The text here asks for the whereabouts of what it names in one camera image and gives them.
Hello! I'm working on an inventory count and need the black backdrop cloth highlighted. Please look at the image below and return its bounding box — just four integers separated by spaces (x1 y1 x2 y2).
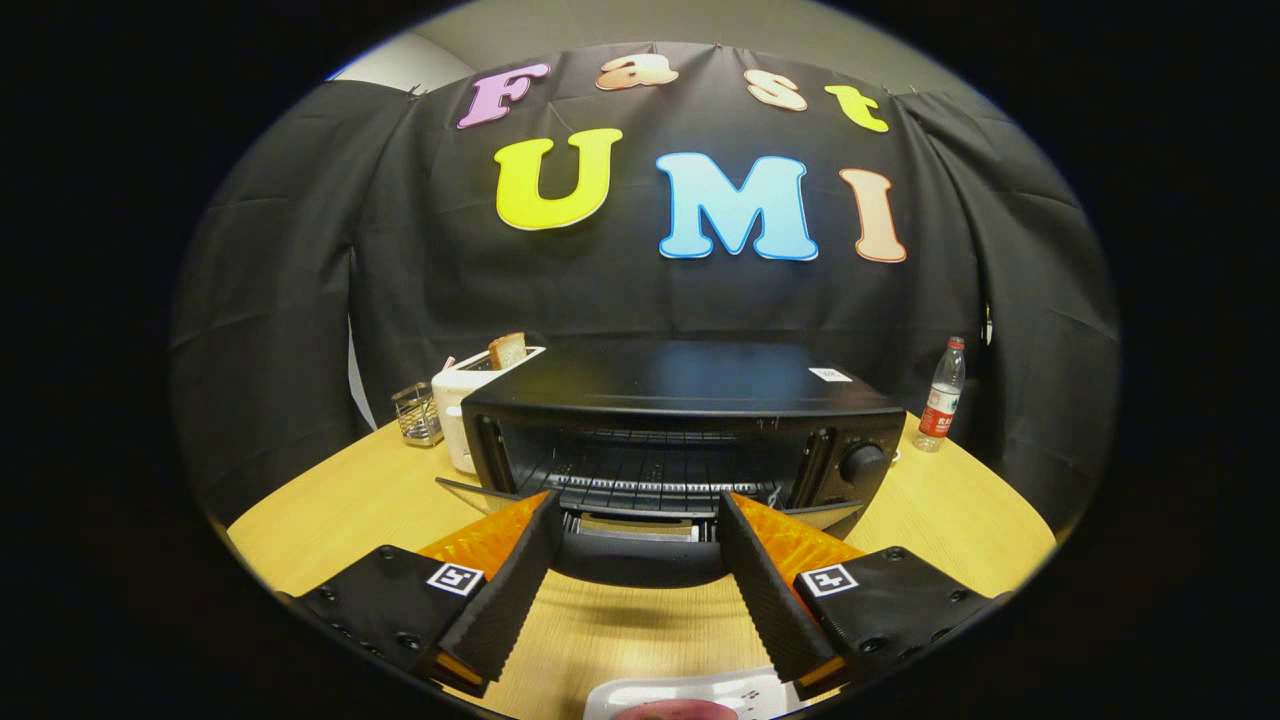
168 40 1121 541

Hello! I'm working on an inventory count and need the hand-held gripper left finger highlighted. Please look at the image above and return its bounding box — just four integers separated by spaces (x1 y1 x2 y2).
285 490 566 699

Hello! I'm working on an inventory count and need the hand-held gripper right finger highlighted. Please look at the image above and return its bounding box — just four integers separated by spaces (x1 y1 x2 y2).
715 490 1001 701

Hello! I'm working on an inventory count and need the clear plastic water bottle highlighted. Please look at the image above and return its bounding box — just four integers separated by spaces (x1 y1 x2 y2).
912 337 967 453

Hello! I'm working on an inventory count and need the black toaster oven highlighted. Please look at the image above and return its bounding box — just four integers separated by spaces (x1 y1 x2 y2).
435 338 909 589

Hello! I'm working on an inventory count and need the pink round food slice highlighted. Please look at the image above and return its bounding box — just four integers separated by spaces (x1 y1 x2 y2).
615 700 741 720

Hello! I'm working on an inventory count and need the white rectangular plate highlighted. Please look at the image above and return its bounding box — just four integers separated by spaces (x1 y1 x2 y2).
585 668 801 720

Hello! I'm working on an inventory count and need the wire mesh basket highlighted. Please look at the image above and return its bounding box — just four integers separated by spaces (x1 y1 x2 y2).
391 382 444 448

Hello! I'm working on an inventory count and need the white pop-up toaster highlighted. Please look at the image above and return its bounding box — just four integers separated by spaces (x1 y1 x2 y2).
431 346 546 475

